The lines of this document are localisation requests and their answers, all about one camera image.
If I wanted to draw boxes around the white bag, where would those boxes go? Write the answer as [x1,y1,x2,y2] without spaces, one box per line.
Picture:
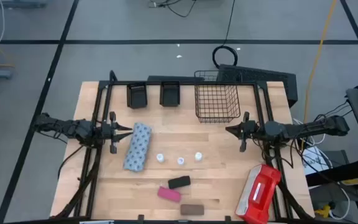
[301,146,334,175]

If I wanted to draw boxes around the black eraser block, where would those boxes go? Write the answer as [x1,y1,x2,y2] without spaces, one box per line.
[168,175,191,190]

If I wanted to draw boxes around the red first aid kit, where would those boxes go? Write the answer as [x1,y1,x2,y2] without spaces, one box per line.
[234,164,282,224]

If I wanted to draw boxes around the pink bandage roll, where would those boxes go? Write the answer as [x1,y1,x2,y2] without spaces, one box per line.
[157,186,182,203]

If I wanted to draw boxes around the blue-grey patterned soft pack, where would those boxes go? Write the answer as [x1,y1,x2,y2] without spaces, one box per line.
[122,122,152,173]

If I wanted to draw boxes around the black perforated computer case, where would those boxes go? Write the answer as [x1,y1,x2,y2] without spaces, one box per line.
[216,63,298,108]

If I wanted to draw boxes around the yellow plug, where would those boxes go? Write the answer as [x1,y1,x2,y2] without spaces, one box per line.
[314,203,332,218]

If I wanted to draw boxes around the black plastic bin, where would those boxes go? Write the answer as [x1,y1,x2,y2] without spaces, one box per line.
[126,81,149,110]
[159,81,181,108]

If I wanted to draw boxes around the black wire basket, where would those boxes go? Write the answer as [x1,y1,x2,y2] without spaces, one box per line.
[193,70,241,124]

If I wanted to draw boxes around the black floor cables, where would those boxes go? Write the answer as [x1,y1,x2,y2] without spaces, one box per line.
[147,0,198,18]

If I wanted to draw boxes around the yellow hanging cable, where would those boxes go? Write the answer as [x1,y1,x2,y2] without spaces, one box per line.
[301,0,338,150]

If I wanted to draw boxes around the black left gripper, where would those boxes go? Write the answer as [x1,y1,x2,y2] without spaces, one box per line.
[101,111,134,154]

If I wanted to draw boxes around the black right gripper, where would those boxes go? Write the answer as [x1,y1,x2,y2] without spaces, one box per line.
[224,111,260,152]

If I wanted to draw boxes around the black coiled cable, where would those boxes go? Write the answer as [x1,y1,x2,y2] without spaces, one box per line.
[211,0,239,69]

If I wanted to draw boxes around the brown eraser block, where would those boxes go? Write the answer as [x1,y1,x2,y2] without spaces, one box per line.
[180,203,205,216]

